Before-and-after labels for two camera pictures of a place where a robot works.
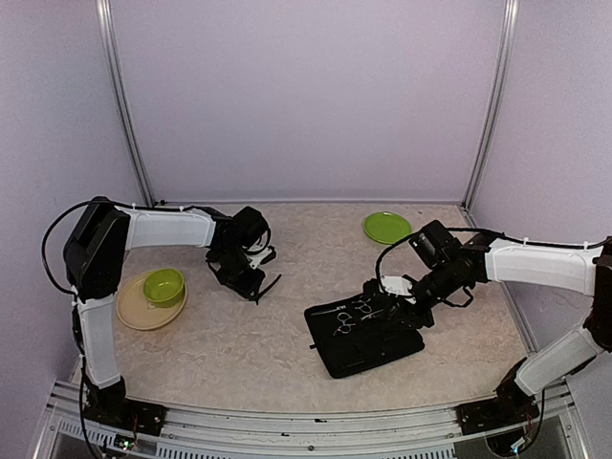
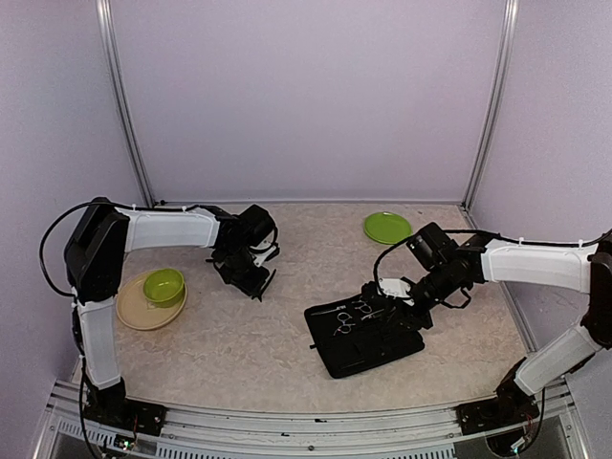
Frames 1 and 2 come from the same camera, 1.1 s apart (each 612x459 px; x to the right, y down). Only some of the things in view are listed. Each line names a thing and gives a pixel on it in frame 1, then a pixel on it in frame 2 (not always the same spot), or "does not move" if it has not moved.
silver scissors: [344, 316] does not move
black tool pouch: [360, 333] does not move
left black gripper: [246, 288] does not move
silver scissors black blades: [363, 304] -> [360, 304]
